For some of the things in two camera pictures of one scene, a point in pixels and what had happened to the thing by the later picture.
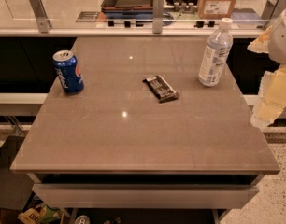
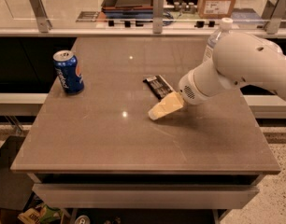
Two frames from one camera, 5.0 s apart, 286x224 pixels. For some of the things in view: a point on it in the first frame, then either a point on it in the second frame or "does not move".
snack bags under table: (37, 213) does not move
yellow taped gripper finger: (275, 95) to (189, 91)
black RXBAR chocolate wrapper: (161, 89) does not move
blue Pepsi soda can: (64, 64) does not move
